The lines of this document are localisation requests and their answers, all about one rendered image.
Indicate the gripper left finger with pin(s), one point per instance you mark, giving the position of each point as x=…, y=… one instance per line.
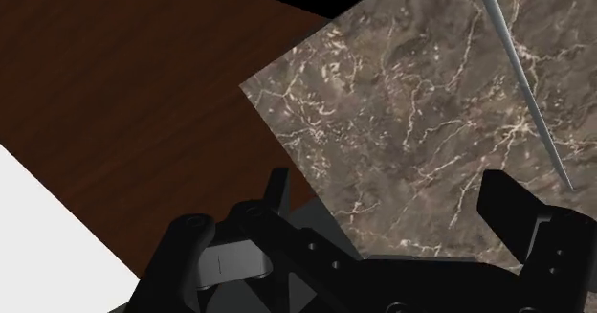
x=261, y=223

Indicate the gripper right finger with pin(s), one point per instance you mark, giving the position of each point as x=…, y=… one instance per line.
x=555, y=246

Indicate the grey slender pointed rod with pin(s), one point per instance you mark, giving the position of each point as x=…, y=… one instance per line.
x=517, y=64

